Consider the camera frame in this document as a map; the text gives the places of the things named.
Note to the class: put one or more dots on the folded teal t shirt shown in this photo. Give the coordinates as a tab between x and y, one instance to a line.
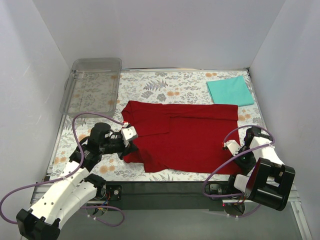
230	91

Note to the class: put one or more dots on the red t shirt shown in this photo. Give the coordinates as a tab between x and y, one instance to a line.
181	137

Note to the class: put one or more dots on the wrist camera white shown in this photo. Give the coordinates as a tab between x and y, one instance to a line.
232	146
128	133

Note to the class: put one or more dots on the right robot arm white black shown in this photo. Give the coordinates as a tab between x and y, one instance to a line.
264	178

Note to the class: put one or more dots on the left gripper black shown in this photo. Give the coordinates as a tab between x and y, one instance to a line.
125	148

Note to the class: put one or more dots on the clear plastic bin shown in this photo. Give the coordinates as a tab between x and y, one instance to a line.
92	86

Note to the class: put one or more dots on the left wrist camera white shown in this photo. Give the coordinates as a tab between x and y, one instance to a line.
128	133

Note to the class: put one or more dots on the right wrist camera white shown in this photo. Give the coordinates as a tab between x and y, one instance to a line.
232	146

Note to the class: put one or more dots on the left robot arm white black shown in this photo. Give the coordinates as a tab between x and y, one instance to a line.
76	184

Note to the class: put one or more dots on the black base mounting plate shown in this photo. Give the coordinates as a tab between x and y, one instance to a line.
160	195

